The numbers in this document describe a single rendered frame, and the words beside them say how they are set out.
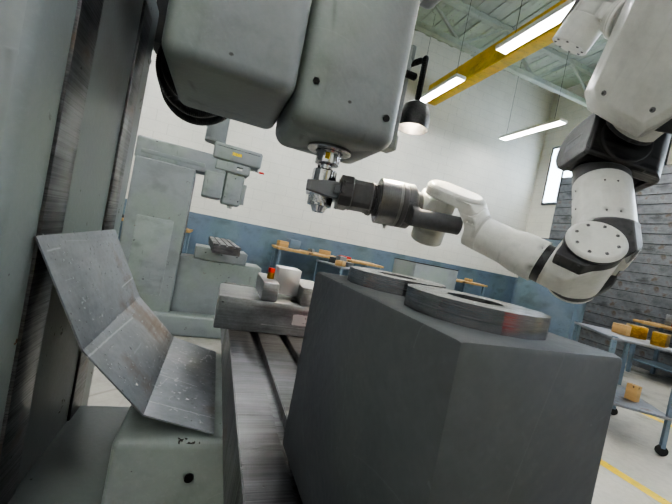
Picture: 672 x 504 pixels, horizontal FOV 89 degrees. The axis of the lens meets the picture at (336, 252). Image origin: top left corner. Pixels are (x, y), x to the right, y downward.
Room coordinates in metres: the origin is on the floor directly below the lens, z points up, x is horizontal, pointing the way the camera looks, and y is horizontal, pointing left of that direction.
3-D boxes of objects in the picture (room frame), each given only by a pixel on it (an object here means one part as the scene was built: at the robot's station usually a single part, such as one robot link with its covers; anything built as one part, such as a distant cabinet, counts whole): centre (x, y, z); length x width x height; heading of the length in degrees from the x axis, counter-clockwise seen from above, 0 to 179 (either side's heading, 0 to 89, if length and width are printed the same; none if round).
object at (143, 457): (0.67, 0.05, 0.78); 0.50 x 0.35 x 0.12; 109
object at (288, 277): (0.82, 0.10, 1.03); 0.06 x 0.05 x 0.06; 18
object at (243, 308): (0.83, 0.07, 0.97); 0.35 x 0.15 x 0.11; 108
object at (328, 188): (0.64, 0.05, 1.23); 0.06 x 0.02 x 0.03; 95
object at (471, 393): (0.28, -0.08, 1.02); 0.22 x 0.12 x 0.20; 21
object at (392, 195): (0.68, -0.04, 1.23); 0.13 x 0.12 x 0.10; 5
